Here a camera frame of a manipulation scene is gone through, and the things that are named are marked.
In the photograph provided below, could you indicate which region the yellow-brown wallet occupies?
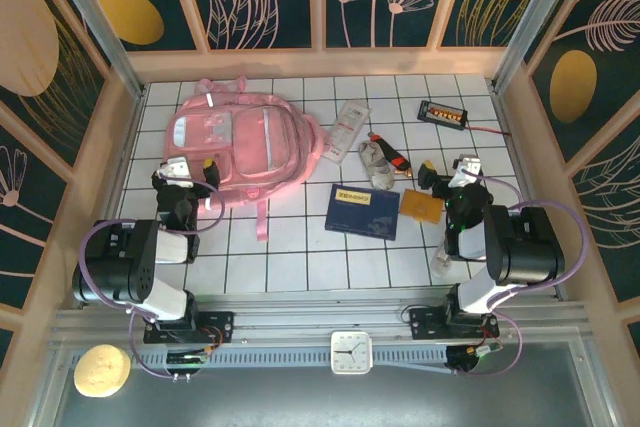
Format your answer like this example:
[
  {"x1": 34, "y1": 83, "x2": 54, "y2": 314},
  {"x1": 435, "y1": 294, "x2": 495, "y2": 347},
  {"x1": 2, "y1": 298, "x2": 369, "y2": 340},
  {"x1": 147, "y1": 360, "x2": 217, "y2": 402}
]
[{"x1": 399, "y1": 188, "x2": 445, "y2": 224}]

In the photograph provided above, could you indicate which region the pink backpack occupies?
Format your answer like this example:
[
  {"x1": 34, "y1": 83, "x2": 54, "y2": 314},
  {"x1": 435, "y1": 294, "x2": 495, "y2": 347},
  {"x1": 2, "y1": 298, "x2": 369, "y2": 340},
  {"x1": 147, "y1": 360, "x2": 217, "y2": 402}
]
[{"x1": 163, "y1": 75, "x2": 331, "y2": 244}]

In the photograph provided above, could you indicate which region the clear wrapper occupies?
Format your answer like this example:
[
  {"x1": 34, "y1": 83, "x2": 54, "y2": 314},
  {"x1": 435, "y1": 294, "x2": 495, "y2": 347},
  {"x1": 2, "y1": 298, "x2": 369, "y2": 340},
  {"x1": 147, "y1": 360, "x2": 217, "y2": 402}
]
[{"x1": 357, "y1": 140, "x2": 396, "y2": 192}]

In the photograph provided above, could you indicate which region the dark blue notebook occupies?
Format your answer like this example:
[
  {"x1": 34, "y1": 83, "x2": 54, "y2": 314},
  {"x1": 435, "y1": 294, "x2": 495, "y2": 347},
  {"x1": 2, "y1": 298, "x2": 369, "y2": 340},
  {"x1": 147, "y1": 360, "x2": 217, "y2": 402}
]
[{"x1": 324, "y1": 184, "x2": 401, "y2": 241}]

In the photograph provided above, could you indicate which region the clear plastic stationery package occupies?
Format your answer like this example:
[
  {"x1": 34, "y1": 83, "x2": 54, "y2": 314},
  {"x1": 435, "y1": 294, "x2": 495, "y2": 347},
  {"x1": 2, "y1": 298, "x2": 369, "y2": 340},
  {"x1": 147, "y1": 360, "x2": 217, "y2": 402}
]
[{"x1": 322, "y1": 99, "x2": 370, "y2": 164}]

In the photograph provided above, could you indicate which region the black charger board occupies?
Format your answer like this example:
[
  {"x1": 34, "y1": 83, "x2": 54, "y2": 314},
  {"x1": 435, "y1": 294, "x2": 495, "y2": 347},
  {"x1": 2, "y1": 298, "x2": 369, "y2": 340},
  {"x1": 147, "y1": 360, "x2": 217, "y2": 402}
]
[{"x1": 417, "y1": 100, "x2": 469, "y2": 129}]

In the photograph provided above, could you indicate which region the black controller module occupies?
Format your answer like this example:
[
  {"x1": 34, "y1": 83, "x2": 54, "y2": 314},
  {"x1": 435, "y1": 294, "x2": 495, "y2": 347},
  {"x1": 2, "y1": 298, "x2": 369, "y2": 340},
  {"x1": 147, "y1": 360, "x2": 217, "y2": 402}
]
[
  {"x1": 166, "y1": 346, "x2": 215, "y2": 382},
  {"x1": 446, "y1": 344, "x2": 504, "y2": 377}
]

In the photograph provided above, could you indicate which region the round yellow sponge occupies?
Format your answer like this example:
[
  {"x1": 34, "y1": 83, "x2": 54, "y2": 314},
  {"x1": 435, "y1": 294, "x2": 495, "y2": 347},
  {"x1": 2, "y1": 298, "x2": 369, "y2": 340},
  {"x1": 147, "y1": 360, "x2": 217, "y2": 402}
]
[{"x1": 73, "y1": 344, "x2": 132, "y2": 399}]

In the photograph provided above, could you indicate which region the white square clock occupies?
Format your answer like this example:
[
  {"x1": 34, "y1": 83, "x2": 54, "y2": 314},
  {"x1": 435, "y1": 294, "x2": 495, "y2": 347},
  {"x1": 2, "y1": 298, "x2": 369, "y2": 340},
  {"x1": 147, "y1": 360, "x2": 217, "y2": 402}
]
[{"x1": 330, "y1": 330, "x2": 374, "y2": 375}]

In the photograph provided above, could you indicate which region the grey metal plate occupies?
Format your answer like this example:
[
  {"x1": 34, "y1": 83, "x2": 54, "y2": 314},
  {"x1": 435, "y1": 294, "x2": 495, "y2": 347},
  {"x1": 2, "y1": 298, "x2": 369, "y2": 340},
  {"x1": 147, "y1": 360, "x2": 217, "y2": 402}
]
[{"x1": 27, "y1": 339, "x2": 619, "y2": 427}]

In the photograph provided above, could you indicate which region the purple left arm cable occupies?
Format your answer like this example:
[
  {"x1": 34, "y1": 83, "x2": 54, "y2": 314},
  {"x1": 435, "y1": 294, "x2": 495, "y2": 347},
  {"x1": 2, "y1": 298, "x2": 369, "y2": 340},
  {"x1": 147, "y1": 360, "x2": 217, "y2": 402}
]
[{"x1": 79, "y1": 177, "x2": 226, "y2": 381}]

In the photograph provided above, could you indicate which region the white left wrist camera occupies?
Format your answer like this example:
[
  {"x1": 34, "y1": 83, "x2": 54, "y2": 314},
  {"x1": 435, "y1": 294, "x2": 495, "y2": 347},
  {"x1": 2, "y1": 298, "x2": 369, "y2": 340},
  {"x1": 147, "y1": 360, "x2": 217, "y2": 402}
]
[{"x1": 159, "y1": 156, "x2": 192, "y2": 182}]

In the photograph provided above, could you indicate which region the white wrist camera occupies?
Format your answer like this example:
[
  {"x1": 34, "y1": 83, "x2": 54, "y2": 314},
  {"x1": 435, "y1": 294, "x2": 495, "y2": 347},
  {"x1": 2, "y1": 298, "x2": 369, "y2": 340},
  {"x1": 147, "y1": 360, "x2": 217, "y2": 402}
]
[
  {"x1": 159, "y1": 156, "x2": 192, "y2": 182},
  {"x1": 449, "y1": 155, "x2": 484, "y2": 189}
]

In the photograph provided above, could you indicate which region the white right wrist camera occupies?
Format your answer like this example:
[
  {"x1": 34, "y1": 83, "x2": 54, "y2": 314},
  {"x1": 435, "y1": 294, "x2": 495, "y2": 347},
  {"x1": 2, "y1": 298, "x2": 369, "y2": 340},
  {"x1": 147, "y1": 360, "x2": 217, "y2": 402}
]
[{"x1": 449, "y1": 155, "x2": 484, "y2": 189}]

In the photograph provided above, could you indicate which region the thin red cable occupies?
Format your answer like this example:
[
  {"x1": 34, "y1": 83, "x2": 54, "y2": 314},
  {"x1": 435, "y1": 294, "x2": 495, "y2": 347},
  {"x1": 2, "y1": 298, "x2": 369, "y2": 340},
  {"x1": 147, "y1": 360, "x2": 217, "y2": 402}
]
[{"x1": 464, "y1": 121, "x2": 512, "y2": 137}]

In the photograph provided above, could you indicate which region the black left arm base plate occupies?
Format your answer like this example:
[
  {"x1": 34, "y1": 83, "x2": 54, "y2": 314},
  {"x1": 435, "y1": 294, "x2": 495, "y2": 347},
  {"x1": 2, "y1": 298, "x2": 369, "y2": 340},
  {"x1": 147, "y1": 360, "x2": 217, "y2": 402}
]
[{"x1": 143, "y1": 311, "x2": 235, "y2": 345}]

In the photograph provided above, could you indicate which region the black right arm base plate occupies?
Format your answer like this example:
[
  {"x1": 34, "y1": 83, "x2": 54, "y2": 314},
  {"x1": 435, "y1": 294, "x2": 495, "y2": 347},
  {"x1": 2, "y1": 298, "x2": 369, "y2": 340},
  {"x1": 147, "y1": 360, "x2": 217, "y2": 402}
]
[{"x1": 409, "y1": 306, "x2": 500, "y2": 341}]

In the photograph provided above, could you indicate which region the aluminium mounting rail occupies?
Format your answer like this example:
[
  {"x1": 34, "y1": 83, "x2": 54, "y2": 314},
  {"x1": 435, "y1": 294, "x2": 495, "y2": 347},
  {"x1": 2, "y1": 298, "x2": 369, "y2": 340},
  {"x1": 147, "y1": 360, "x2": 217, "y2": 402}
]
[{"x1": 49, "y1": 291, "x2": 589, "y2": 346}]

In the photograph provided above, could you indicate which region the grey slotted cable duct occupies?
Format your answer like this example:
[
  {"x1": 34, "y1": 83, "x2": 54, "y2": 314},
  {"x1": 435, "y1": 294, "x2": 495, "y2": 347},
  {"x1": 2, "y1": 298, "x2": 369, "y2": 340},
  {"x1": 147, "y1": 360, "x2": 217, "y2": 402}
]
[{"x1": 132, "y1": 345, "x2": 451, "y2": 374}]

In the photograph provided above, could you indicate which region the aluminium frame post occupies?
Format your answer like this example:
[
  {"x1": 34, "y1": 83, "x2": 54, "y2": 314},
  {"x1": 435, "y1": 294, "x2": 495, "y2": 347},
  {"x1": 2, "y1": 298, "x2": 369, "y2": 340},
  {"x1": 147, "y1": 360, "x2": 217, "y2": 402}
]
[
  {"x1": 42, "y1": 0, "x2": 147, "y2": 98},
  {"x1": 491, "y1": 0, "x2": 586, "y2": 94}
]

